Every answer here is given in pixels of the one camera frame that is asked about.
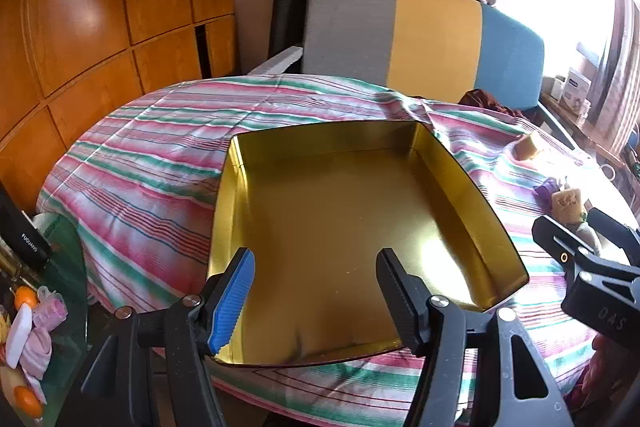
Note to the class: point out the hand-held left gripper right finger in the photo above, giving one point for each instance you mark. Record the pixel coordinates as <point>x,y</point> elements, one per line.
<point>400,302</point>

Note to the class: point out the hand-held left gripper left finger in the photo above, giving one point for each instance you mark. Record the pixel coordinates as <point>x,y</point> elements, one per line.
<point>235,297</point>

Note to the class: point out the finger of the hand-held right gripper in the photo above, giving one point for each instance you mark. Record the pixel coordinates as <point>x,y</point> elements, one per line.
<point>555,234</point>
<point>612,227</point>

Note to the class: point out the clear cracker jar green lid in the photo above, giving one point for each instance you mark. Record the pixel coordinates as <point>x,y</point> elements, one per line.
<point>569,204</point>

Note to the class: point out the small tan snack block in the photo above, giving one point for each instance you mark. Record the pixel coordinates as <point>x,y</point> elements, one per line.
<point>532,147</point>

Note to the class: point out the golden tin box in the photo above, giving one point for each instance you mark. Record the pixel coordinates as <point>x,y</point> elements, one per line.
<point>325,232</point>

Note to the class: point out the person's right hand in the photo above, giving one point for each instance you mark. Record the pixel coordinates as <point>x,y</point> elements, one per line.
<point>605,352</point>

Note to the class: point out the purple cloth item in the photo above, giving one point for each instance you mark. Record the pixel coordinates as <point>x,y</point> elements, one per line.
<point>547,188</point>

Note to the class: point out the wooden side table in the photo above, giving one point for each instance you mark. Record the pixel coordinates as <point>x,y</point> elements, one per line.
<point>590,132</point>

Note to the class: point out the grey chair armrest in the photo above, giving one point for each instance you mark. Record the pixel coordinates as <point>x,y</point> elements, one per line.
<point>555,124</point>
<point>280,59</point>

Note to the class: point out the white box blue label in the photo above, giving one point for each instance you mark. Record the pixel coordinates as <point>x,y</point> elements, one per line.
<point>575,89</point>

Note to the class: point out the dark red cloth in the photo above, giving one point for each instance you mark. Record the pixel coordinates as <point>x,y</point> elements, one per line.
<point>487,102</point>

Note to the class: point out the striped tablecloth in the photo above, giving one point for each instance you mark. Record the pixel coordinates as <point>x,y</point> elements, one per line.
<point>150,157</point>

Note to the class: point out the glass side table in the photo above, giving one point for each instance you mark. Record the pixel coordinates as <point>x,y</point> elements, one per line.
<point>70,257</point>

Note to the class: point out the pink fabric flower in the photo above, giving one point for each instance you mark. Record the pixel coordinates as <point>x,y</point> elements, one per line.
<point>50,309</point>
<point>37,352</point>

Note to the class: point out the orange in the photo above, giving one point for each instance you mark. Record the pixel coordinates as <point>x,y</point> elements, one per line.
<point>27,401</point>
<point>26,298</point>

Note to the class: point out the white oblong object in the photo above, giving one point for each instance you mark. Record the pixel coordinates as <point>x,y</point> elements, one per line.
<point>19,337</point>

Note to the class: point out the black flask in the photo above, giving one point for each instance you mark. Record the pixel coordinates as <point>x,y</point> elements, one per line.
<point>22,232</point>

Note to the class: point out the grey yellow blue chair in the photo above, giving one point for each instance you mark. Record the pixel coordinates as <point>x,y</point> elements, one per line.
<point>435,42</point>

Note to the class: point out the wooden cabinet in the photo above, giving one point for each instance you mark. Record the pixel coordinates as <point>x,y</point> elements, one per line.
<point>100,32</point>

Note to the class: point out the black rolled mat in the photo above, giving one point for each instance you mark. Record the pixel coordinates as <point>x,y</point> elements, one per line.
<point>287,2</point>

